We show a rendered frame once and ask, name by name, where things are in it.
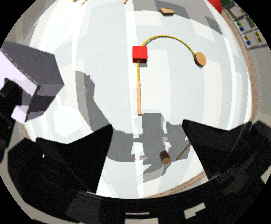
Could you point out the red cube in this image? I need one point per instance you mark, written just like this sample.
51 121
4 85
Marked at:
139 52

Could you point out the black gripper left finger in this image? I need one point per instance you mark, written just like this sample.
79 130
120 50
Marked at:
84 158

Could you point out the small brown wooden block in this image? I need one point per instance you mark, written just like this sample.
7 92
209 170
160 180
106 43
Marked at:
166 11

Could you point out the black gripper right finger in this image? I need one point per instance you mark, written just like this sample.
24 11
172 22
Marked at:
213 146

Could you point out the brown round wooden button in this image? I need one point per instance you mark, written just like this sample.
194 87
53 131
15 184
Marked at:
200 59

